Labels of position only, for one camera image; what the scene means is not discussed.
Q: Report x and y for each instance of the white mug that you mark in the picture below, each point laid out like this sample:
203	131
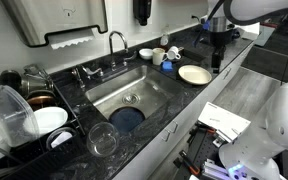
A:
173	53

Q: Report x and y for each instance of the black perforated base board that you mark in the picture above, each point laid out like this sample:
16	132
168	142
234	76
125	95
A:
204	146

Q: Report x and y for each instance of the metal corner bracket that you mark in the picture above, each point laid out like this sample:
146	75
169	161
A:
218	141

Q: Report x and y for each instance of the blue cup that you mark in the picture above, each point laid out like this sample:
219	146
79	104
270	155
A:
166	66

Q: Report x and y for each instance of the small white bowl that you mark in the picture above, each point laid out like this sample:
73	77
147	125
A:
146	54

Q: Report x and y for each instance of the orange black clamp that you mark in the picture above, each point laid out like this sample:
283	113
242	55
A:
204	127
189	163

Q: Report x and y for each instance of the chrome side sprayer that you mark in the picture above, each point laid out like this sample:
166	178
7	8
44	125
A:
78	78

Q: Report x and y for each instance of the round container with lid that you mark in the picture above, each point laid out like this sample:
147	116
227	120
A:
61	137

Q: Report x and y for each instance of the light grey floor mat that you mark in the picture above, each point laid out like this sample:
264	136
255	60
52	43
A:
265	36

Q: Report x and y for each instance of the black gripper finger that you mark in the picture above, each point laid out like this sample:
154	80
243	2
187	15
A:
216	63
222	55

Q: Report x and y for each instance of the small soap bottle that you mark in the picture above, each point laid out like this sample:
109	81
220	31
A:
164	39

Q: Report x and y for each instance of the chrome faucet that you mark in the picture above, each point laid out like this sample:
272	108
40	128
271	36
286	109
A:
112	50

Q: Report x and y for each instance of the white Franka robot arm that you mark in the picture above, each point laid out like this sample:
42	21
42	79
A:
284	126

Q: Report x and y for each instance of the copper pan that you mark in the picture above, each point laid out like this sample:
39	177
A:
40	100

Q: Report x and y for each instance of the steel pot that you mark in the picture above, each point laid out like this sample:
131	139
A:
37	86

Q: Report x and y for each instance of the cream ceramic plate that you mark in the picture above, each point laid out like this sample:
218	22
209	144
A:
194	75

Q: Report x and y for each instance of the white base cabinet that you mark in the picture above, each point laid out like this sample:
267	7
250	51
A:
190	110

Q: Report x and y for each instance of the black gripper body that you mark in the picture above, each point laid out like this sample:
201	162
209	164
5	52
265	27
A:
222	38

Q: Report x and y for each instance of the aluminium extrusion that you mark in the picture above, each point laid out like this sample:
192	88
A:
215	171

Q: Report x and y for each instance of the black dish rack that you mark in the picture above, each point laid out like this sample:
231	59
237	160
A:
34	156

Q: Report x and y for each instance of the white electronics box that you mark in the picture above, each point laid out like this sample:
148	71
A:
222	121

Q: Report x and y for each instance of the white paper towel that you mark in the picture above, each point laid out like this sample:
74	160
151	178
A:
71	39

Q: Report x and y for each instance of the black pot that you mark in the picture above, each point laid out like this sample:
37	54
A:
9	79

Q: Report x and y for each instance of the stainless steel sink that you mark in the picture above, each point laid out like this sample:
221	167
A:
144	86

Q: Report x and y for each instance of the black soap dispenser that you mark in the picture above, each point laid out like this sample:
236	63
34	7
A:
142	11

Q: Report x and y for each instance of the metal sink drain strainer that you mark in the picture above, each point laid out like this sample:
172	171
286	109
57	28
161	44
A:
130	99

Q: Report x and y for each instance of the clear glass cup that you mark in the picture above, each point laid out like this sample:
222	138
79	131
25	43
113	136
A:
102	140

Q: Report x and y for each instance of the cream mug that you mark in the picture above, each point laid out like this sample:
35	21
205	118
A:
158	56

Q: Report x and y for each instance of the dark blue plate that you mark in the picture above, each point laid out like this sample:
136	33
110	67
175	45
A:
127	120

